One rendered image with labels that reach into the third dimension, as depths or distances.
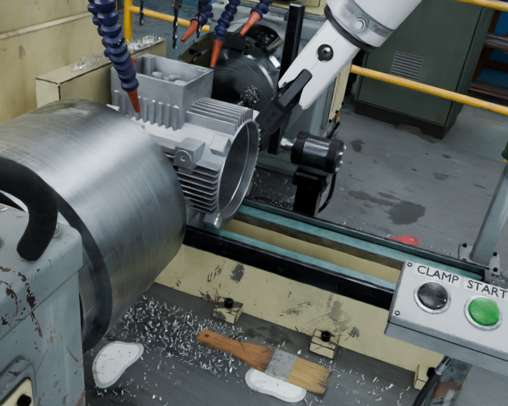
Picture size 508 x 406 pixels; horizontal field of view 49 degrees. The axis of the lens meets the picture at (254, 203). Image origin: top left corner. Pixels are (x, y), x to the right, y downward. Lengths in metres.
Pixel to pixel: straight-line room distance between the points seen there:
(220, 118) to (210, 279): 0.26
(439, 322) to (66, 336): 0.35
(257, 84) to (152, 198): 0.49
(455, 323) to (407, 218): 0.71
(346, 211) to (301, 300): 0.42
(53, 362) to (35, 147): 0.20
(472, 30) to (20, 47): 3.28
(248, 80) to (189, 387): 0.55
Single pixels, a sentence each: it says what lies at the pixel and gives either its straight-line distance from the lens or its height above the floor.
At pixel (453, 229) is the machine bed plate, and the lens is 1.29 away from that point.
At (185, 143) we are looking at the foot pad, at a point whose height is 1.07.
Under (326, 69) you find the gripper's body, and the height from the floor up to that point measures 1.23.
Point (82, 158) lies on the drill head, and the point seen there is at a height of 1.15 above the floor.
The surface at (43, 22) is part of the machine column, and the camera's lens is 0.95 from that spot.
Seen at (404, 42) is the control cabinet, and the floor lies 0.59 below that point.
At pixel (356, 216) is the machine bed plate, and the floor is 0.80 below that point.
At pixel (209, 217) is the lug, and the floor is 0.96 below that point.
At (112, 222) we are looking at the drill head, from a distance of 0.55.
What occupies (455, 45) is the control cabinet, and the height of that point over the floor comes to 0.64.
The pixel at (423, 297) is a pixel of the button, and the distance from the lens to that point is 0.59.
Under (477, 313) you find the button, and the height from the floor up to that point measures 1.07.
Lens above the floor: 1.41
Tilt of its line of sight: 30 degrees down
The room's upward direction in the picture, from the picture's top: 8 degrees clockwise
